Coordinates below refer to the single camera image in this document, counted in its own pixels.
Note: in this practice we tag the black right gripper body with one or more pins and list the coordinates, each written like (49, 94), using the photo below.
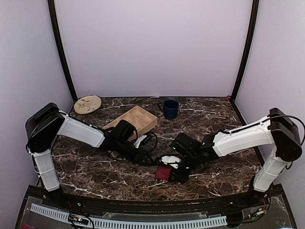
(182, 172)

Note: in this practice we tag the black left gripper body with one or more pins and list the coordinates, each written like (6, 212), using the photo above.
(142, 158)

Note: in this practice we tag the purple striped sock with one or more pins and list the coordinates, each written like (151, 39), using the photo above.
(163, 173)

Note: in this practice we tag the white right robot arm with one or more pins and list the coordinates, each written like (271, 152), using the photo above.
(276, 129)

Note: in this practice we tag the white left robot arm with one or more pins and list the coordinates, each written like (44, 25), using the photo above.
(50, 122)

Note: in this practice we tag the wooden compartment tray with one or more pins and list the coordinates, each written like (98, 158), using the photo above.
(141, 119)

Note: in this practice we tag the dark blue mug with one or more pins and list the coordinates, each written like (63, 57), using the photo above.
(169, 108)

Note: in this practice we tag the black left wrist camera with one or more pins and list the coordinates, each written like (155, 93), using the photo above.
(124, 129)

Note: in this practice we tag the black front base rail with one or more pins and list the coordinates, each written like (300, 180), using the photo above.
(233, 204)

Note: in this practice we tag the white slotted cable duct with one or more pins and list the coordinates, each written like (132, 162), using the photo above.
(128, 221)

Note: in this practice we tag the left black frame post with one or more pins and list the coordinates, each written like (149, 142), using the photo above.
(60, 49)

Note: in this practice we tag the black frame post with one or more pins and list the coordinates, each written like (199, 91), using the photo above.
(60, 49)
(247, 48)

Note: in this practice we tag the right black frame post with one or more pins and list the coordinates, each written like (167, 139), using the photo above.
(247, 48)

